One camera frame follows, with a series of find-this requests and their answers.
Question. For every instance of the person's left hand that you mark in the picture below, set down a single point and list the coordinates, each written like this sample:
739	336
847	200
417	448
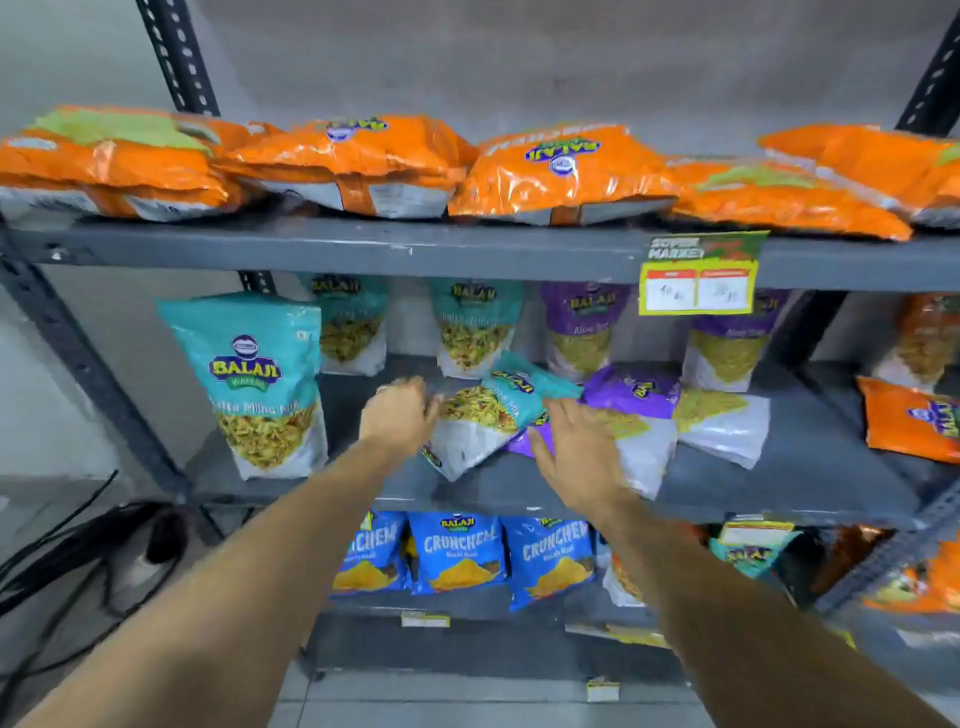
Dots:
397	416

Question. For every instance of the person's right hand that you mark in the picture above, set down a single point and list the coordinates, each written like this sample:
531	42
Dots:
585	465

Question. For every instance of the gray metal shelf rack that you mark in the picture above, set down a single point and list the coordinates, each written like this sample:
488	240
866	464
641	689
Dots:
450	251

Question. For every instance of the row of orange snack packets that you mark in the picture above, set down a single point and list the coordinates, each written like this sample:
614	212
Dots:
360	150

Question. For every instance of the orange chip snack bag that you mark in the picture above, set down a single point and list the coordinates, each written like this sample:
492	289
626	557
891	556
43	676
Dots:
926	585
847	555

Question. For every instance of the person's right forearm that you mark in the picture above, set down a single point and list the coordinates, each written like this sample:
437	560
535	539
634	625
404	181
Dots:
750	652

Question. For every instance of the person's left forearm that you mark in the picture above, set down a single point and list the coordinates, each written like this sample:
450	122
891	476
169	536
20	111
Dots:
225	600

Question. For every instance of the small yellow shelf label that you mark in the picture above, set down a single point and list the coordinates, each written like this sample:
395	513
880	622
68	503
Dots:
622	637
603	690
844	637
425	619

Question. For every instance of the white yellow price tag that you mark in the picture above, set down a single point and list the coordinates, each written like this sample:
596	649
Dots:
757	534

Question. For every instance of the green yellow price sign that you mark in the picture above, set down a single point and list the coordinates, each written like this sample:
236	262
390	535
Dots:
701	289

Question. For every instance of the black plug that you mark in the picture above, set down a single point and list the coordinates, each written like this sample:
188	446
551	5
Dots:
166	536

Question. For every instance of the white power strip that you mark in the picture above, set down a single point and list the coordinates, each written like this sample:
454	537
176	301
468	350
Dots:
135	574

